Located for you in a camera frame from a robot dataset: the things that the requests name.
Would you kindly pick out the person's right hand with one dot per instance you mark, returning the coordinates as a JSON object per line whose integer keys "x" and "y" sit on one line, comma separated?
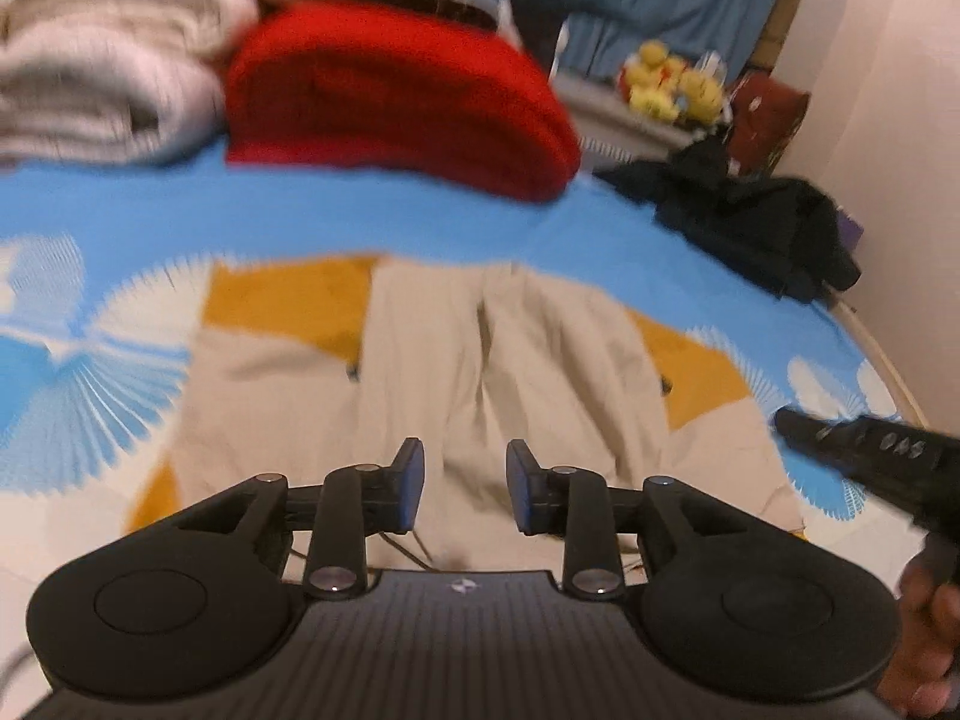
{"x": 922, "y": 652}

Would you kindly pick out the black clothes pile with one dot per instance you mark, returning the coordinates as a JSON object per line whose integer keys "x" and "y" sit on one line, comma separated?
{"x": 750, "y": 217}

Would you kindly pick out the white ribbed plastic object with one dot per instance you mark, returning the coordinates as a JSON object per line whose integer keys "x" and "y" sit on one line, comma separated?
{"x": 709, "y": 64}

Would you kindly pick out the red folded blanket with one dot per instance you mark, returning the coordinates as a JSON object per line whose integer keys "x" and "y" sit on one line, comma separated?
{"x": 390, "y": 90}

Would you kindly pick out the wooden bed side rail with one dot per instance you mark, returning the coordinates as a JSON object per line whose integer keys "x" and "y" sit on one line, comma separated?
{"x": 881, "y": 360}

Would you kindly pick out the yellow bear plush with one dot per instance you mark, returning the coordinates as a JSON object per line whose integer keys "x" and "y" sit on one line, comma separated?
{"x": 701, "y": 94}

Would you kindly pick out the blue patterned bed sheet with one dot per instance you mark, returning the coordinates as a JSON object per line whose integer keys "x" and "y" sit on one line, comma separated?
{"x": 337, "y": 210}

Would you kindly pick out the beige and mustard jacket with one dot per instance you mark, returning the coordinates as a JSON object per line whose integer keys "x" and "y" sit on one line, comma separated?
{"x": 570, "y": 360}

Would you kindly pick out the yellow duck plush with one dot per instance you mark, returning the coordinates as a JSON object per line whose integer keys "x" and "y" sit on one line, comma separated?
{"x": 651, "y": 86}

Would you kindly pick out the dark teal shark plush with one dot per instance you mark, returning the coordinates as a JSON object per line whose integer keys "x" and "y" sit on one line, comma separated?
{"x": 532, "y": 15}

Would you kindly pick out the dark red plush cushion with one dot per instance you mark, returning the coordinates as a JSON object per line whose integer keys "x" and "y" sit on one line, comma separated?
{"x": 769, "y": 120}

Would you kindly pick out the white folded quilt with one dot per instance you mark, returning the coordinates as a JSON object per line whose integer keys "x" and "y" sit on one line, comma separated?
{"x": 97, "y": 97}

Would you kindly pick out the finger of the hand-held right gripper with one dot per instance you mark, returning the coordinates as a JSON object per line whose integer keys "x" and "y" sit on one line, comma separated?
{"x": 862, "y": 446}

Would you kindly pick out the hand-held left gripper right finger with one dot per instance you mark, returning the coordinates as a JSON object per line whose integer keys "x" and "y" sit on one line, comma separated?
{"x": 517, "y": 480}

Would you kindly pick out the purple paper bag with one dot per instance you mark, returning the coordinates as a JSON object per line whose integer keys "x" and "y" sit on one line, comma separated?
{"x": 851, "y": 229}

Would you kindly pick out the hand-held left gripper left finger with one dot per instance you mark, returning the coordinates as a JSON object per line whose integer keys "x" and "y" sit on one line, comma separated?
{"x": 411, "y": 480}

